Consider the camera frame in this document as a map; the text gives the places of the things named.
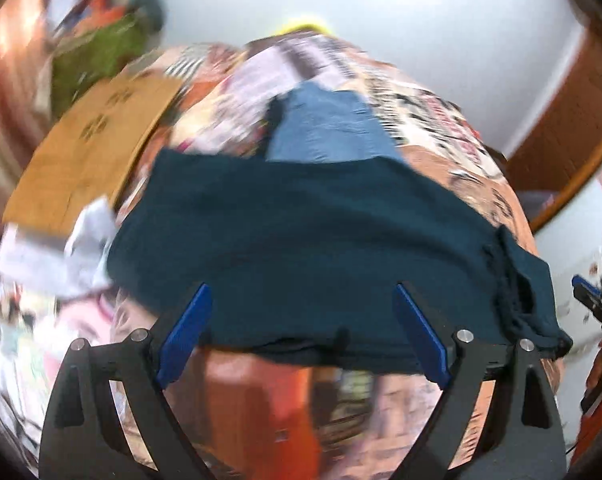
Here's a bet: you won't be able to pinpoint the green patterned bag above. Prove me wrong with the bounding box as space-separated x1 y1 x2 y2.
50 14 150 117

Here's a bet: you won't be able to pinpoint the orange curtain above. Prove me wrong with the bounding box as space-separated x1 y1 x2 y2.
0 0 62 171

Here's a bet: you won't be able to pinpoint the blue jeans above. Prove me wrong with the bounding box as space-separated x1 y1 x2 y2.
265 84 408 165

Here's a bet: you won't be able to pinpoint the white wardrobe sliding door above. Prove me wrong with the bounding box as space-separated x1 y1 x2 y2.
531 157 602 311

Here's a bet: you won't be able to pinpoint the yellow foam pad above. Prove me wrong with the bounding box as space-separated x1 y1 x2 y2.
275 18 332 37

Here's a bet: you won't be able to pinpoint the black pants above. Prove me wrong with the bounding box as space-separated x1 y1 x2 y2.
106 148 574 376

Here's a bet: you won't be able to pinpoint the white crumpled cloth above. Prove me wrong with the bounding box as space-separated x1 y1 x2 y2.
0 197 118 302

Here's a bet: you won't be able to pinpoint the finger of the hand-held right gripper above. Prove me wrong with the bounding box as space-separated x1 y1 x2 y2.
571 273 602 342

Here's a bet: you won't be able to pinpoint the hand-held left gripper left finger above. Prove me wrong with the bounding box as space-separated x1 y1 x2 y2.
39 282 218 480

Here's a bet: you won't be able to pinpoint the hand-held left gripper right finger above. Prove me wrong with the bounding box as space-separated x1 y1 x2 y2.
392 283 568 480

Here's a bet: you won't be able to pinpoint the brown cardboard box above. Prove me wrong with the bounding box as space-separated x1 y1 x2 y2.
3 76 188 235

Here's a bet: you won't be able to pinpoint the printed blanket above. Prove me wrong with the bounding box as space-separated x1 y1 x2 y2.
0 30 564 480

